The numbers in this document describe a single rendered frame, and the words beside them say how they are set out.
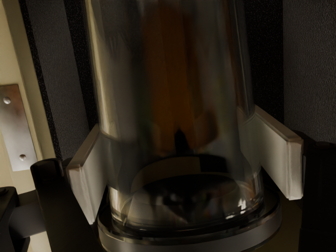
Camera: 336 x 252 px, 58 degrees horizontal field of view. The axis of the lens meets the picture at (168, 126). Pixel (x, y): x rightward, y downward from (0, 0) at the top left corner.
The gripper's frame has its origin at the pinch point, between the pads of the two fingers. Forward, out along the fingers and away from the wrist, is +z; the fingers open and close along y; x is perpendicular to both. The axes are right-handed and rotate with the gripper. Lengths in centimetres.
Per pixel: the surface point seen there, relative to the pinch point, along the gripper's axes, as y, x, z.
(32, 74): -11.5, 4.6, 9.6
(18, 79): -11.5, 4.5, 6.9
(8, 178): -40, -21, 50
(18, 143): -12.8, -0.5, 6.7
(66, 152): -10.6, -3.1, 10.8
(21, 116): -12.0, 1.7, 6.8
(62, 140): -10.6, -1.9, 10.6
